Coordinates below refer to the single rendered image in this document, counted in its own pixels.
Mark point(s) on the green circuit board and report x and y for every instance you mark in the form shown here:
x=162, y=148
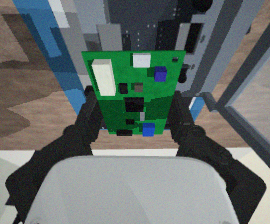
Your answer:
x=134, y=89

